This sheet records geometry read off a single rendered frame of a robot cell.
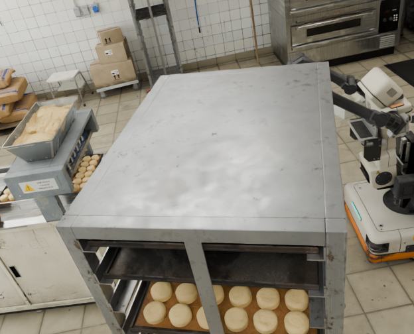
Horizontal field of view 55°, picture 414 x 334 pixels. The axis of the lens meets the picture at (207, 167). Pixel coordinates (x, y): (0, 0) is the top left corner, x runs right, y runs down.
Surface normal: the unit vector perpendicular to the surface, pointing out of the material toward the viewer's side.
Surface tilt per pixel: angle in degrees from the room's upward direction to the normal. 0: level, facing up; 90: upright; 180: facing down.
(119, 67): 88
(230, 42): 90
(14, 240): 90
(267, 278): 0
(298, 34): 91
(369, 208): 0
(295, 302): 0
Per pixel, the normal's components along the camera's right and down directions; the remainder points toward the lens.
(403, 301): -0.17, -0.80
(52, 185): 0.01, 0.57
